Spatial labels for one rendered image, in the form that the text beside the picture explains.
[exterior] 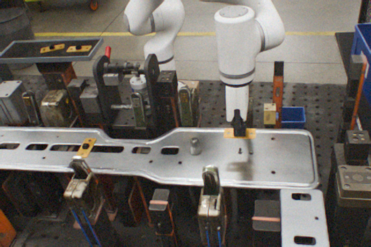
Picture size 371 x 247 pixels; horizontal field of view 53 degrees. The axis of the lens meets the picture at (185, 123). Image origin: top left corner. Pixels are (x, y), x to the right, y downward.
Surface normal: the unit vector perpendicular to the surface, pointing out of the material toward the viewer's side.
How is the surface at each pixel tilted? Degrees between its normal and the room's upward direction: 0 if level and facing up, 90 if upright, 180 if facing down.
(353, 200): 89
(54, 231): 0
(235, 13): 2
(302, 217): 0
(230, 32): 90
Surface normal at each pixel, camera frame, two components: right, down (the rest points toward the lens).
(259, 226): -0.13, -0.76
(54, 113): -0.17, 0.64
